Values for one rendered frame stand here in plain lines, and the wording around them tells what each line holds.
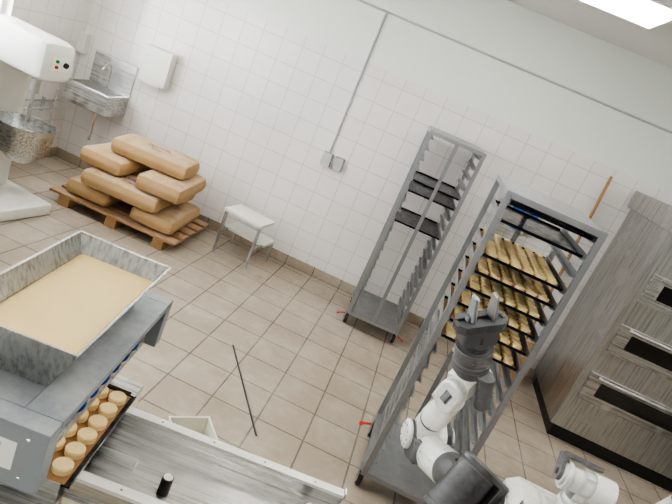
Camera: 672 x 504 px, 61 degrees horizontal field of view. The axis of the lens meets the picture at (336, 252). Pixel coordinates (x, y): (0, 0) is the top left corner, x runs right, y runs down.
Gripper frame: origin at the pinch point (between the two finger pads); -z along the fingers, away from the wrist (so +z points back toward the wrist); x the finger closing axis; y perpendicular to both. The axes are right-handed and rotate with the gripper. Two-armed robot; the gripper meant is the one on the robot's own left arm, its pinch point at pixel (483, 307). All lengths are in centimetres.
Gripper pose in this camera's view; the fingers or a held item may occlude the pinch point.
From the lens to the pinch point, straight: 128.5
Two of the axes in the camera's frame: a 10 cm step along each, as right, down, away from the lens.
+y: 2.3, 5.3, -8.2
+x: 9.7, -0.9, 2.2
